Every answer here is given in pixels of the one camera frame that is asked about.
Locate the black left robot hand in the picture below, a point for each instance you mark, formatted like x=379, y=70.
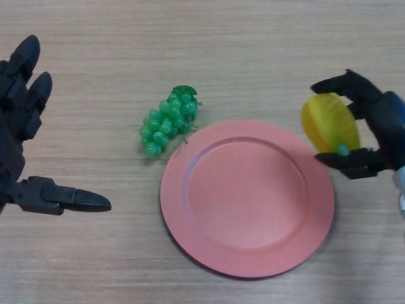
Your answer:
x=11, y=142

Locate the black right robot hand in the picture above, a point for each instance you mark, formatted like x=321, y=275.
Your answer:
x=389, y=126

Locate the yellow starfruit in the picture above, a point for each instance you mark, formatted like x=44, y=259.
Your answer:
x=330, y=122

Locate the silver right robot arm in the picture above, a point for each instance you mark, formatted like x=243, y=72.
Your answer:
x=401, y=190

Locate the pink round plate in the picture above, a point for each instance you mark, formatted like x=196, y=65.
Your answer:
x=246, y=199

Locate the green grape bunch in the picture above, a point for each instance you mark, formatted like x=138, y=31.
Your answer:
x=164, y=125

